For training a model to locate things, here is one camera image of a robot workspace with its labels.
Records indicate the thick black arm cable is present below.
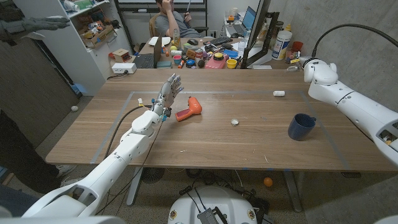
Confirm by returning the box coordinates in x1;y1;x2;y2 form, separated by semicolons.
312;23;398;58
103;105;155;160

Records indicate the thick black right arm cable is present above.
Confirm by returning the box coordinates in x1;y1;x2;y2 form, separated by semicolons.
312;23;398;58

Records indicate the white canister with blue label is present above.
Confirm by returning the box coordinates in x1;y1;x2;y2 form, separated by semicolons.
271;30;293;61

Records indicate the standing person in dark trousers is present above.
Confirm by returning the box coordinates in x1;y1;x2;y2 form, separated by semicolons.
0;110;77;194

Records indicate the black cable bundle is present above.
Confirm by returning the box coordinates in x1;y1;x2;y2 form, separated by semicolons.
178;169;271;215

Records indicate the round black fan grille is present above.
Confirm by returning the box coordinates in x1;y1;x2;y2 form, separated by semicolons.
141;167;165;184

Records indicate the black open laptop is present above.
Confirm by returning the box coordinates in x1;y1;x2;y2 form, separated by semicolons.
133;34;163;69

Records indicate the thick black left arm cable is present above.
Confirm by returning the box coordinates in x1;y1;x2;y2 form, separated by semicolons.
103;105;155;160

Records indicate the white plate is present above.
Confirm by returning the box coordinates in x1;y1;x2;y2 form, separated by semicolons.
147;36;172;47

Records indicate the black keyboard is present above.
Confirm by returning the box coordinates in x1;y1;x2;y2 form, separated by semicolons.
210;36;233;47

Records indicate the white shelf unit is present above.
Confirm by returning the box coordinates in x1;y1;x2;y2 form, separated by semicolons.
14;0;133;96

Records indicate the black monitor on stand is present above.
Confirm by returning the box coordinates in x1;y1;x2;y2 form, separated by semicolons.
241;0;280;69

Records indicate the seated person in grey shirt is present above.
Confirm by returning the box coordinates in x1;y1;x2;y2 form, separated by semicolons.
154;0;203;39

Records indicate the orange electric screwdriver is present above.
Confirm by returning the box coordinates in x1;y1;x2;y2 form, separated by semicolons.
175;96;203;122

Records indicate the dark blue cup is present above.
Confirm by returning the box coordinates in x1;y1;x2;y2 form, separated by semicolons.
287;113;317;142

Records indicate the clear glass cup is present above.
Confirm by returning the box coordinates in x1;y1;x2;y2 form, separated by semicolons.
284;47;299;65

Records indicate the small wooden box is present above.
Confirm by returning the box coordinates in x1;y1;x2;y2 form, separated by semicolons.
112;49;132;63

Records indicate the white table leg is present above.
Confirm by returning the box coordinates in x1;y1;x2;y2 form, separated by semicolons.
282;170;303;213
126;167;144;207

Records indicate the laptop with blue screen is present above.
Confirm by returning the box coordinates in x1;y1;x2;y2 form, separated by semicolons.
225;6;257;35

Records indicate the cardboard box with toys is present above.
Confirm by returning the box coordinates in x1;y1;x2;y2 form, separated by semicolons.
79;24;116;49

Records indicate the white power strip box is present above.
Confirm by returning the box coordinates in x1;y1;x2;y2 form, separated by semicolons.
111;62;137;75

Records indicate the pink box with yellow button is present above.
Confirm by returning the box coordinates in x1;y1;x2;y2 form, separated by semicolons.
204;52;229;70

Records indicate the black finned module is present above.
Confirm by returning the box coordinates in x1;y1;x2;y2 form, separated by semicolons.
197;207;229;224

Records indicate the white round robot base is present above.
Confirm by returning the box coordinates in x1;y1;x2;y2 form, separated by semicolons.
167;185;258;224

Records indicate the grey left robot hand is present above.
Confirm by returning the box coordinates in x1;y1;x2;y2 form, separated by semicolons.
152;73;185;116

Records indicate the wooden chair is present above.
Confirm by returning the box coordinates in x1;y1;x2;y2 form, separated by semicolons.
148;14;161;38

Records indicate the clear drink bottle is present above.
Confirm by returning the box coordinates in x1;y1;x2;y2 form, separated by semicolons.
172;28;182;50

